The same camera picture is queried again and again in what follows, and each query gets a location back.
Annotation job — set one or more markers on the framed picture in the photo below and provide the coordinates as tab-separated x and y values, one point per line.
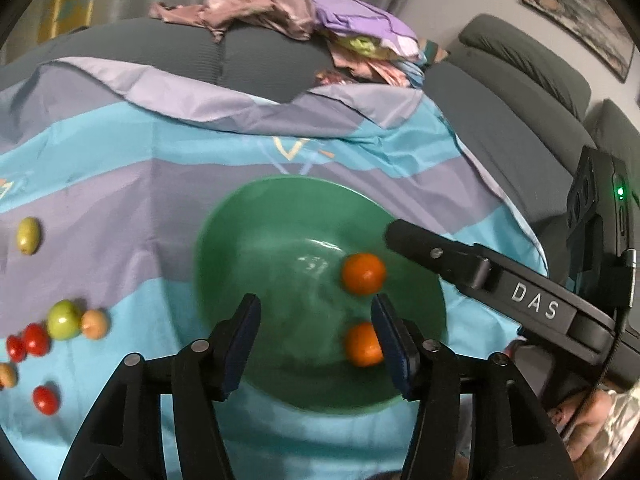
575	0

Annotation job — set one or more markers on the purple cloth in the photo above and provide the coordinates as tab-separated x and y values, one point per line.
360	17

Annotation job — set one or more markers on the person's right forearm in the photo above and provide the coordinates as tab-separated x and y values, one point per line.
625	420

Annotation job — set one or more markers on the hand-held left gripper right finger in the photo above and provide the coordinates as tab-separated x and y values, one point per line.
389	345

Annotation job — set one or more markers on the red tomato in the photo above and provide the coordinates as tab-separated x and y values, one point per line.
45	399
15	350
36	339

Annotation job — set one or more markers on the yellow-green cloth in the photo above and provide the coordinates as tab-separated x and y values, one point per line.
361	44

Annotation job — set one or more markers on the small peach-coloured fruit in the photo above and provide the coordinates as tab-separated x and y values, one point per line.
94	324
6	376

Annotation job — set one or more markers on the green bowl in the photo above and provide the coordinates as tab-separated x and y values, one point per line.
280	270

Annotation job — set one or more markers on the grey sofa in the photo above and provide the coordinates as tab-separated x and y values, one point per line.
260	55

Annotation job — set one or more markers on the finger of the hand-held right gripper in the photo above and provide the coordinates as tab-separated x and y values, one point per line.
425	250

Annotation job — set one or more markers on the yellow-green oval fruit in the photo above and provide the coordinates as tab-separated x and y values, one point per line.
28	235

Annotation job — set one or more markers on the orange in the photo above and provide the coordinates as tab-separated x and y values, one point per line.
362	345
363	273

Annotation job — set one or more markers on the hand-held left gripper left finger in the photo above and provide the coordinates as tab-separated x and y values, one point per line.
243	345

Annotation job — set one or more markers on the floral pink cloth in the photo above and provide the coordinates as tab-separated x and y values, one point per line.
380	70

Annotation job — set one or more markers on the person's right hand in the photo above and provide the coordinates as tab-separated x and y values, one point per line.
585	415

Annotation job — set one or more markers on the green apple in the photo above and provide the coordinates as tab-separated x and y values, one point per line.
64	319

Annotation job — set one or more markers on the blue and purple striped blanket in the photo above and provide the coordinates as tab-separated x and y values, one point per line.
125	185

